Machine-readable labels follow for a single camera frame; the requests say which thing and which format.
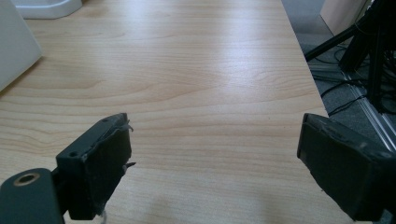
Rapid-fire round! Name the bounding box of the white plastic tray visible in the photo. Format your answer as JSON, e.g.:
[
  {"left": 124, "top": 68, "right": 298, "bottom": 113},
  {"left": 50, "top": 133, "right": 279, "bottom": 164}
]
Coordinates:
[{"left": 10, "top": 0, "right": 84, "bottom": 21}]

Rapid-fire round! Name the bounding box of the black metal stand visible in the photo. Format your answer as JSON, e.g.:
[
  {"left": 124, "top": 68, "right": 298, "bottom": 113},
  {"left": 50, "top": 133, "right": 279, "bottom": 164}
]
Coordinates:
[{"left": 304, "top": 0, "right": 396, "bottom": 115}]

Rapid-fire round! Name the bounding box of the aluminium rail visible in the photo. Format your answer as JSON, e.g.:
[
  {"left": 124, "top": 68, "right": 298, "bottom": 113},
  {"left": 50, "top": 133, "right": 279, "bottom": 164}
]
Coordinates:
[{"left": 340, "top": 71, "right": 396, "bottom": 153}]

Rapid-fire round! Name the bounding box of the black cable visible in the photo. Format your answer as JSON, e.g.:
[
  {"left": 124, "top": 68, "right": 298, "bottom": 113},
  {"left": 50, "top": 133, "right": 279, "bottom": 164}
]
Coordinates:
[{"left": 320, "top": 78, "right": 368, "bottom": 118}]

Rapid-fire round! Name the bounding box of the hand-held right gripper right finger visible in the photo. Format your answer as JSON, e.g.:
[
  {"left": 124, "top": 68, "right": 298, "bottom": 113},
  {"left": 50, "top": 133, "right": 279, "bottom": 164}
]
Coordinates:
[{"left": 296, "top": 112, "right": 396, "bottom": 222}]

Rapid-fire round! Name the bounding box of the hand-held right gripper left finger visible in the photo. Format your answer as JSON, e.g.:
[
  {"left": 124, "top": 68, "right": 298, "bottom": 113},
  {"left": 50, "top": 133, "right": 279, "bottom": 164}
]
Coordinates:
[{"left": 55, "top": 112, "right": 137, "bottom": 221}]

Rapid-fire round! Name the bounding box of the beige cabinet panel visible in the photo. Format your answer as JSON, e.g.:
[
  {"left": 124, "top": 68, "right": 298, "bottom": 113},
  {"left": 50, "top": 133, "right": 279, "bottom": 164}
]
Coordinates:
[{"left": 319, "top": 0, "right": 370, "bottom": 36}]

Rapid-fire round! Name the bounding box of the white plastic box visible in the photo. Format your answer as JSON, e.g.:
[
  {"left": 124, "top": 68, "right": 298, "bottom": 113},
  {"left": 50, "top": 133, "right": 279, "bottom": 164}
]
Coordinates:
[{"left": 0, "top": 0, "right": 43, "bottom": 92}]

